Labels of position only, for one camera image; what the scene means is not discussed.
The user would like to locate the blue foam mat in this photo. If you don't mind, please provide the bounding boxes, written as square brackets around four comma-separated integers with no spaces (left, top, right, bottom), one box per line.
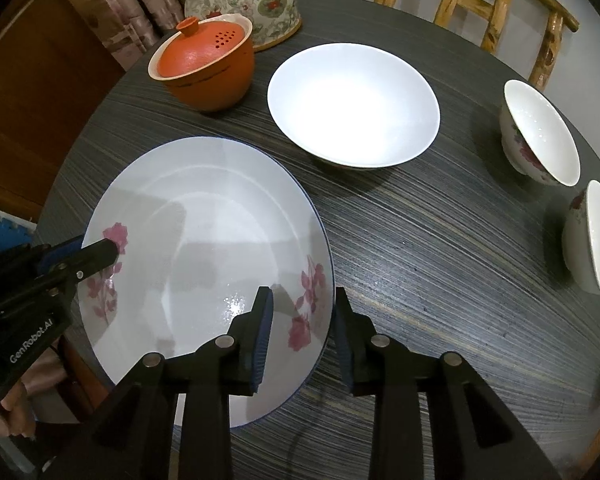
[0,211,36,252]

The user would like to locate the orange lidded tea cup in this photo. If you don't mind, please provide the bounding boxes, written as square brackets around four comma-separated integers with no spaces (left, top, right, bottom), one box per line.
[148,14,254,112]

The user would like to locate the wide white pink-patterned bowl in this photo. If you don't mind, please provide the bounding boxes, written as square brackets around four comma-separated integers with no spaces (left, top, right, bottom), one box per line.
[268,42,440,169]

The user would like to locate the person's left hand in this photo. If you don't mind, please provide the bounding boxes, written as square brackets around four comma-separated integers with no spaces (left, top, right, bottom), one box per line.
[0,373,35,439]

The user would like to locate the plain white deep bowl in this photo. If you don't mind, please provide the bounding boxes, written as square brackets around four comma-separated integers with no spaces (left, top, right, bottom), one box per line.
[562,180,600,296]

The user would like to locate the white bowl red flower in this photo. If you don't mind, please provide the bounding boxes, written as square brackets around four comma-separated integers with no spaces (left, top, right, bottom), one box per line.
[500,79,581,188]

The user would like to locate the bamboo wooden chair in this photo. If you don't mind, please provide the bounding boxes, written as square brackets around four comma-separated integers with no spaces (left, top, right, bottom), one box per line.
[372,0,580,92]

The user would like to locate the white plate pink flowers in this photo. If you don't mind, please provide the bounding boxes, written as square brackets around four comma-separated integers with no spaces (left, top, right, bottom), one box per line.
[78,136,335,427]

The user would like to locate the brown wooden door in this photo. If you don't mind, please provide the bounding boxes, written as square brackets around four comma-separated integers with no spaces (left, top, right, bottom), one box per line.
[0,0,124,220]

